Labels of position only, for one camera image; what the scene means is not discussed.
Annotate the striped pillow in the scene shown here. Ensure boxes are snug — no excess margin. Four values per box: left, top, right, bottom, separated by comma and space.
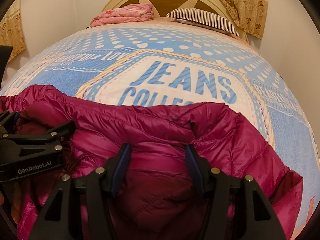
166, 8, 239, 36

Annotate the bed with pink blue cover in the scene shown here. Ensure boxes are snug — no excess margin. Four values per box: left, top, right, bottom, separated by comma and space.
0, 17, 320, 240

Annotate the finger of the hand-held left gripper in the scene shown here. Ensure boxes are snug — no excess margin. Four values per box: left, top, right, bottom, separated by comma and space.
2, 121, 76, 150
0, 111, 23, 137

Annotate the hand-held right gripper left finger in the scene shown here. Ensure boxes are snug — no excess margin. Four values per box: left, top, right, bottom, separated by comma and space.
29, 143, 132, 240

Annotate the wide golden floral curtain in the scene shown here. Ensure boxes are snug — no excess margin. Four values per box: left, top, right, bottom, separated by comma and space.
0, 0, 27, 63

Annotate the magenta puffer jacket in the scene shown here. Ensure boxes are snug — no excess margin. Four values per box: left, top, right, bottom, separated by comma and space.
0, 84, 304, 240

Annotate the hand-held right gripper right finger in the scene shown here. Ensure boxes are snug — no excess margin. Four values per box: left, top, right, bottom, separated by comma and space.
185, 144, 283, 240

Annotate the black flat object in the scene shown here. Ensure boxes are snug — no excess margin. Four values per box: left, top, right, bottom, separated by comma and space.
0, 45, 13, 80

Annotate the folded pink floral quilt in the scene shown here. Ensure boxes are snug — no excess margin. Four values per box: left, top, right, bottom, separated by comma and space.
90, 2, 155, 28

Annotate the golden floral curtain panel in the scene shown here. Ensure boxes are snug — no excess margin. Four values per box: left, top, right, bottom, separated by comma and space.
200, 0, 269, 40

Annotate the person's left hand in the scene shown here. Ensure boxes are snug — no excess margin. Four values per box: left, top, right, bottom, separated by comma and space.
0, 181, 24, 224

